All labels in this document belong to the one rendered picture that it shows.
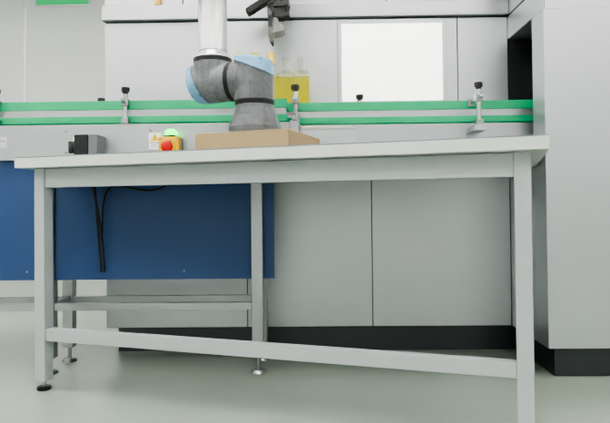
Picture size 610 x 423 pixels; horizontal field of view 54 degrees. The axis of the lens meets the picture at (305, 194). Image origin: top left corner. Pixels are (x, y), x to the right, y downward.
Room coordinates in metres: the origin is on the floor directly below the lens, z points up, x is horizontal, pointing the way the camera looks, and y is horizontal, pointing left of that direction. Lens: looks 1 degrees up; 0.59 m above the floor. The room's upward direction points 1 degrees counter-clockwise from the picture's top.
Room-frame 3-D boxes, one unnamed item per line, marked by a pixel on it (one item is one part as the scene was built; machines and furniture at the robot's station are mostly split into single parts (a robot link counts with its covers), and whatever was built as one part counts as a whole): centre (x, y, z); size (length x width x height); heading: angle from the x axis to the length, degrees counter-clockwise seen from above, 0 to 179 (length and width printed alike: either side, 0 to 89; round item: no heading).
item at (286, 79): (2.25, 0.07, 0.99); 0.06 x 0.06 x 0.21; 89
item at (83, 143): (2.06, 0.74, 0.79); 0.08 x 0.08 x 0.08; 89
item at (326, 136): (2.04, -0.08, 0.79); 0.27 x 0.17 x 0.08; 179
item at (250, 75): (1.75, 0.15, 0.96); 0.13 x 0.12 x 0.14; 69
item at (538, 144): (2.37, -0.07, 0.73); 1.58 x 1.52 x 0.04; 71
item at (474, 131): (2.11, -0.61, 0.90); 0.17 x 0.05 x 0.23; 179
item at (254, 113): (1.75, 0.14, 0.84); 0.15 x 0.15 x 0.10
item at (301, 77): (2.25, 0.01, 0.99); 0.06 x 0.06 x 0.21; 0
